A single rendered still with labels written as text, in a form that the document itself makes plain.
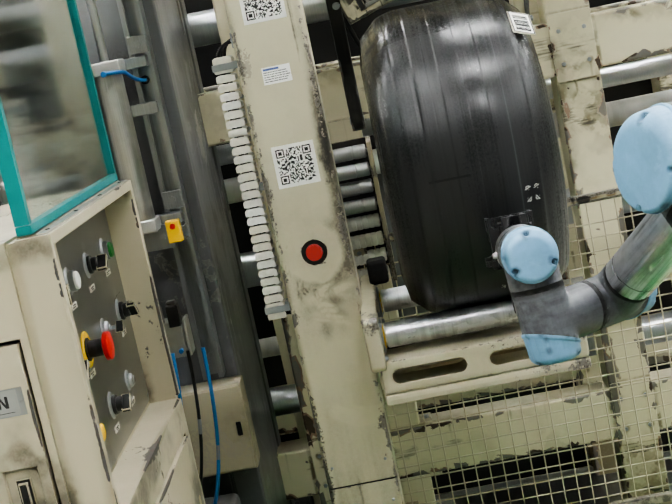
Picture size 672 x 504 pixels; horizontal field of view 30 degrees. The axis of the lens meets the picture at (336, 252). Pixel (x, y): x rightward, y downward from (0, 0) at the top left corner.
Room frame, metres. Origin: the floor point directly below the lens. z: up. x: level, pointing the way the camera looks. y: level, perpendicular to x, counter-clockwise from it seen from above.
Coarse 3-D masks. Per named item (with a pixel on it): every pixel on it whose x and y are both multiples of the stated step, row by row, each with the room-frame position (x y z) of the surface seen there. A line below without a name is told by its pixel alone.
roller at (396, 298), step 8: (392, 288) 2.41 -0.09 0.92; (400, 288) 2.40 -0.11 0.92; (384, 296) 2.40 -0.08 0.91; (392, 296) 2.39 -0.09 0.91; (400, 296) 2.39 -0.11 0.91; (408, 296) 2.39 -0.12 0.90; (384, 304) 2.39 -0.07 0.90; (392, 304) 2.39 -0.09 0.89; (400, 304) 2.39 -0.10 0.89; (408, 304) 2.39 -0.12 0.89; (416, 304) 2.40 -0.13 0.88
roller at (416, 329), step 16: (480, 304) 2.13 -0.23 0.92; (496, 304) 2.12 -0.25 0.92; (512, 304) 2.11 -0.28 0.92; (400, 320) 2.13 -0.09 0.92; (416, 320) 2.12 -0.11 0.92; (432, 320) 2.12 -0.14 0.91; (448, 320) 2.11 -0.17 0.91; (464, 320) 2.11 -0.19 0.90; (480, 320) 2.11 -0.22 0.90; (496, 320) 2.11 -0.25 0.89; (512, 320) 2.11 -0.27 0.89; (384, 336) 2.12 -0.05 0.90; (400, 336) 2.11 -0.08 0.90; (416, 336) 2.11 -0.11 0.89; (432, 336) 2.11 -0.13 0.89
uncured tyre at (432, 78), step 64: (448, 0) 2.22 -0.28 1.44; (384, 64) 2.09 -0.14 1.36; (448, 64) 2.05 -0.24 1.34; (512, 64) 2.03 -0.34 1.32; (384, 128) 2.04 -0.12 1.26; (448, 128) 2.00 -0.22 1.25; (512, 128) 1.99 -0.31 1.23; (448, 192) 1.99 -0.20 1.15; (512, 192) 1.99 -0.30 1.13; (448, 256) 2.02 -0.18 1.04
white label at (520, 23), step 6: (510, 12) 2.13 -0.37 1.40; (516, 12) 2.13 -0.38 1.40; (510, 18) 2.11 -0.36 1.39; (516, 18) 2.11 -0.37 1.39; (522, 18) 2.12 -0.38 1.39; (528, 18) 2.12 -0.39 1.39; (516, 24) 2.10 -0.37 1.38; (522, 24) 2.10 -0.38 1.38; (528, 24) 2.11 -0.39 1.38; (516, 30) 2.08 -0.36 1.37; (522, 30) 2.09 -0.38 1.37; (528, 30) 2.09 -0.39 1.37; (534, 30) 2.10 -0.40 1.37
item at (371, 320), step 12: (372, 288) 2.32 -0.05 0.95; (372, 300) 2.22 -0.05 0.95; (372, 312) 2.12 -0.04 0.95; (372, 324) 2.08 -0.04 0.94; (372, 336) 2.08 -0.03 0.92; (372, 348) 2.08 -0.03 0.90; (384, 348) 2.11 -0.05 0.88; (372, 360) 2.08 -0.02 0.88; (384, 360) 2.08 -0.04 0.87; (372, 372) 2.09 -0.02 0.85
